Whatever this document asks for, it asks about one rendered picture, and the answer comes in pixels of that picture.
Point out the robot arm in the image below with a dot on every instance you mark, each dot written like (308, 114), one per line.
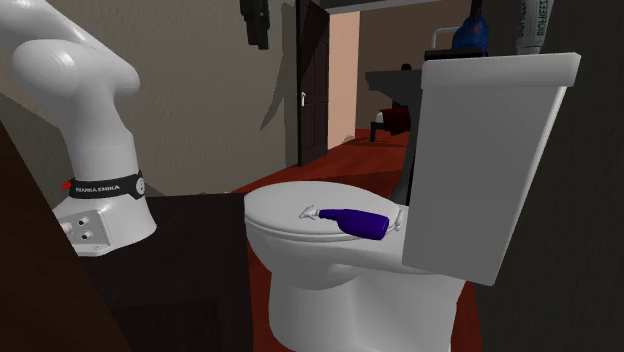
(92, 126)

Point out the blue spray bottle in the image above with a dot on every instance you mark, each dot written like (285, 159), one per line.
(358, 222)

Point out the dark brown door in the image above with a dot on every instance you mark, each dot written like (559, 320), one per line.
(312, 83)

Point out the dark red chair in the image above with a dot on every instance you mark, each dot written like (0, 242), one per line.
(392, 121)

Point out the dark robot stand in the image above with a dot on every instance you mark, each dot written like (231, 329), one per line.
(185, 273)

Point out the white toilet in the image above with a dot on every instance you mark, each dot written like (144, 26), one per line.
(478, 161)

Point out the white tube with green lettering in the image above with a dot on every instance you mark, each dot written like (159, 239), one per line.
(534, 24)

